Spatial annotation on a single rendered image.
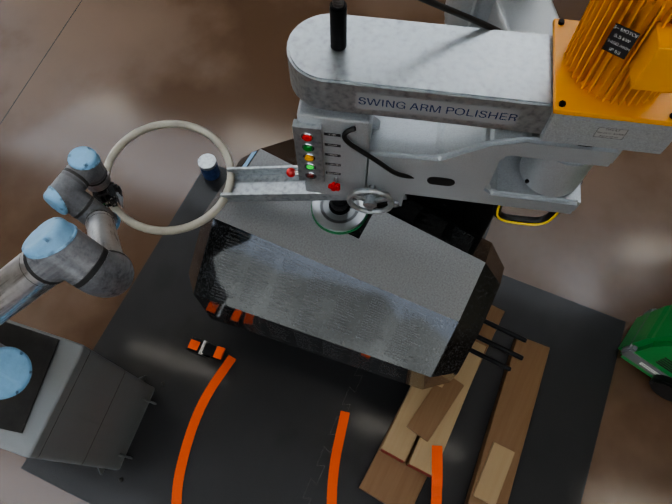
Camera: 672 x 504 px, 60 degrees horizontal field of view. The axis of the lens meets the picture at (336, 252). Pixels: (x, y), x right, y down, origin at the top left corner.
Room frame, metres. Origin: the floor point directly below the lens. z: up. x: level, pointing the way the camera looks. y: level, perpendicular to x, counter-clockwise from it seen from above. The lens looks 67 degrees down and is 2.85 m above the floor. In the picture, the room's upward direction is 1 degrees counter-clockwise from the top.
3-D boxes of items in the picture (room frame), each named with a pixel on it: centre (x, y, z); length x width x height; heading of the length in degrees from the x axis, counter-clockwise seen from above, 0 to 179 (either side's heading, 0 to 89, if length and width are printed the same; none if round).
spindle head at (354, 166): (1.02, -0.10, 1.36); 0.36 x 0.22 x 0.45; 81
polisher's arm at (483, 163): (0.96, -0.40, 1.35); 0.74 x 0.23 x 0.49; 81
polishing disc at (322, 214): (1.04, -0.02, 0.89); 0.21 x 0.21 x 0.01
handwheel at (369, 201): (0.90, -0.12, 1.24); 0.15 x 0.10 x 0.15; 81
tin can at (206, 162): (1.73, 0.69, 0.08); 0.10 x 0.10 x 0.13
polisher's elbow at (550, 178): (0.93, -0.67, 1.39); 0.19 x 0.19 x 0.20
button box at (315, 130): (0.94, 0.07, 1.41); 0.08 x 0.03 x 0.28; 81
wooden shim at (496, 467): (0.10, -0.67, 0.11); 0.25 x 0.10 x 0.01; 152
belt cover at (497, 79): (0.98, -0.36, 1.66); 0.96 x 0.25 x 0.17; 81
